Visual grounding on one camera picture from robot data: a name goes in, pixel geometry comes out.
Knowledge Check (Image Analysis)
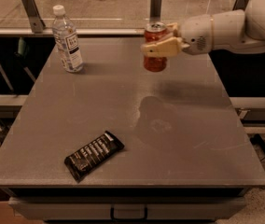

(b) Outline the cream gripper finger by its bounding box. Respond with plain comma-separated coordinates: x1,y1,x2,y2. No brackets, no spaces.
141,37,189,58
167,22,180,37

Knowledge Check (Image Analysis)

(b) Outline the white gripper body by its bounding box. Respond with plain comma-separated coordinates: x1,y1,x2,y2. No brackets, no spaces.
181,14,213,55

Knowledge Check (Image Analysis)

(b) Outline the red coke can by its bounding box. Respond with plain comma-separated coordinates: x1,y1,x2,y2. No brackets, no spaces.
144,21,168,72

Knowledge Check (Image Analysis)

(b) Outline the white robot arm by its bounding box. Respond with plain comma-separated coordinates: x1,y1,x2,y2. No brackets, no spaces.
141,0,265,57

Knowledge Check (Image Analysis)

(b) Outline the clear plastic water bottle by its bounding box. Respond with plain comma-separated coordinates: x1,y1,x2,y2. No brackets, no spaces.
52,5,84,73

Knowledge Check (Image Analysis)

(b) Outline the black snack bar wrapper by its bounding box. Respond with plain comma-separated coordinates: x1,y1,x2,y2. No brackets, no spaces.
64,131,124,182

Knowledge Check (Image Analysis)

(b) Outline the cardboard box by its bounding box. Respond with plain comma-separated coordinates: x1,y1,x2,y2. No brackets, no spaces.
0,190,43,224

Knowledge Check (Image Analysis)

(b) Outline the middle metal bracket post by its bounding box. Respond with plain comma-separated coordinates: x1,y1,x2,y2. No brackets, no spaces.
149,0,162,22

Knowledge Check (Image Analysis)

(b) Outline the grey metal rail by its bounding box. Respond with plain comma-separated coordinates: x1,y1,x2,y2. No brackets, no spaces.
0,27,146,37

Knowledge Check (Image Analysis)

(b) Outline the left metal bracket post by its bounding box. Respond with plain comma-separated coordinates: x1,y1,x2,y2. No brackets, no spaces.
21,0,45,34

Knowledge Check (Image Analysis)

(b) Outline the grey drawer with handle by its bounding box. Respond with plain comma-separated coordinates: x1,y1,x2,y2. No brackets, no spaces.
8,197,245,221

